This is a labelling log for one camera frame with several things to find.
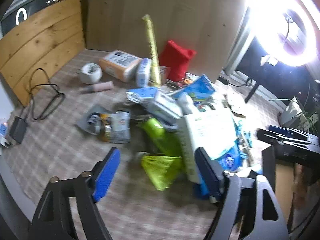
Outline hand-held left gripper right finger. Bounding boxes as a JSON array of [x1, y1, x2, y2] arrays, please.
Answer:
[[195, 146, 292, 240]]

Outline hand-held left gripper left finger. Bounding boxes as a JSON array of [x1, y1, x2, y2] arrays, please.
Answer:
[[28, 147, 121, 240]]

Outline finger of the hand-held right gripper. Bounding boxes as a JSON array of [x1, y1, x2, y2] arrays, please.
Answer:
[[256, 126, 319, 146]]

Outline white and blue carton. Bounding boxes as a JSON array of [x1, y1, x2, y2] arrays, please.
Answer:
[[178, 108, 242, 183]]

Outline lime green bottle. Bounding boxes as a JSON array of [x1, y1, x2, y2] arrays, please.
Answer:
[[137, 118, 182, 157]]

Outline white plastic bundle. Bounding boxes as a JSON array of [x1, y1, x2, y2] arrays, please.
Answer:
[[177, 92, 199, 115]]

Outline white rectangular box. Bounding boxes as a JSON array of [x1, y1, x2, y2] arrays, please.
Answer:
[[146, 90, 184, 130]]

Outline blue cartoon booklet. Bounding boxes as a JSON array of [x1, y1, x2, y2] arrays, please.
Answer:
[[170, 74, 217, 107]]

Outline potted plant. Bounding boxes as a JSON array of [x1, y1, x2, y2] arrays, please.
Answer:
[[269, 96, 320, 137]]

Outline clear snack packet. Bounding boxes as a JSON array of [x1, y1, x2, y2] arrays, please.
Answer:
[[100, 110, 132, 143]]

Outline black table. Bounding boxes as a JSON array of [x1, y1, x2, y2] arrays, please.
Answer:
[[235, 37, 320, 103]]

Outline grey foil pouch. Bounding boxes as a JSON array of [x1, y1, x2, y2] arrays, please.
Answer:
[[76, 104, 110, 136]]

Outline black floor power strip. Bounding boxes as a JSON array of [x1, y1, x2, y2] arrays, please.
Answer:
[[218, 75, 253, 88]]

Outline pink tube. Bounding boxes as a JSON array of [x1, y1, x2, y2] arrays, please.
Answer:
[[82, 81, 115, 94]]

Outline blue power strip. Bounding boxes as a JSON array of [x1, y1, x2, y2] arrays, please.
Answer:
[[130, 87, 160, 99]]

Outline orange candy pack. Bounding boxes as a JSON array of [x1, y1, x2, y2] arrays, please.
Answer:
[[181, 76, 198, 87]]

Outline black power adapter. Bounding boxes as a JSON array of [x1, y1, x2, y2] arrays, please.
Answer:
[[9, 116, 28, 144]]

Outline dotted white tissue pack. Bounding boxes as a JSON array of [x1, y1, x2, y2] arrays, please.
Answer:
[[136, 57, 153, 88]]

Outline orange tissue pack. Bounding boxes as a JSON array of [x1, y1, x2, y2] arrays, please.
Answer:
[[98, 49, 143, 83]]

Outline red cloth bag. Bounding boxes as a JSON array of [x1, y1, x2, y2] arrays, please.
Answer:
[[158, 40, 197, 82]]

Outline yellow long packet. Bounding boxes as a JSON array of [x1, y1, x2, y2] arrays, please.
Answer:
[[141, 14, 163, 88]]

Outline wooden board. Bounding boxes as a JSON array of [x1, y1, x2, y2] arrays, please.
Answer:
[[0, 0, 85, 107]]

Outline brown cardboard sheet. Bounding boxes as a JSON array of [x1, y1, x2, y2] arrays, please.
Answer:
[[84, 0, 250, 78]]

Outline white framed window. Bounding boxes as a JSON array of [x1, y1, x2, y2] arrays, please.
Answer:
[[0, 0, 78, 37]]

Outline black adapter cable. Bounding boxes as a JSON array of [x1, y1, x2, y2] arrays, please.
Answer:
[[26, 68, 66, 121]]

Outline white wall power strip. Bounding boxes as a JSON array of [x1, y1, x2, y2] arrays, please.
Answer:
[[0, 117, 13, 155]]

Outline ring light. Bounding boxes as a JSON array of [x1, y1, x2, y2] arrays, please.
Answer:
[[244, 0, 318, 67]]

